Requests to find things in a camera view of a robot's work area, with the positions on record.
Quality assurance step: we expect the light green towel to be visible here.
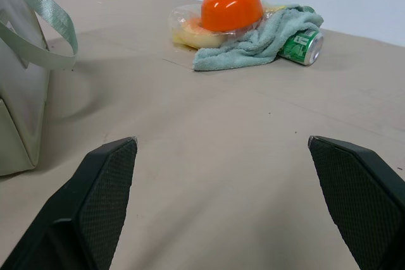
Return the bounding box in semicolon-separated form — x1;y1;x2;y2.
192;4;325;72

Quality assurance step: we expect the light green tote bag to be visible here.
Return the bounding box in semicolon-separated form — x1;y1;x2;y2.
0;0;79;177

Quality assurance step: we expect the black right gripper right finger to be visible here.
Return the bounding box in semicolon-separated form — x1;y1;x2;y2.
308;135;405;270

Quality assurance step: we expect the plastic-wrapped yellow bread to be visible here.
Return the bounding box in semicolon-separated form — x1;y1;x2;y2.
171;3;287;51

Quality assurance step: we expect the orange plastic bowl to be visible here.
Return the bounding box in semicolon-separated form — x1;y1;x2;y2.
201;0;265;32

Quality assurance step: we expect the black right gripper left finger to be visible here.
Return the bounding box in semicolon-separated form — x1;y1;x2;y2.
0;136;139;270

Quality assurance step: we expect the green drink can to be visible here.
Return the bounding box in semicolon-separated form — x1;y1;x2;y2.
277;6;325;66

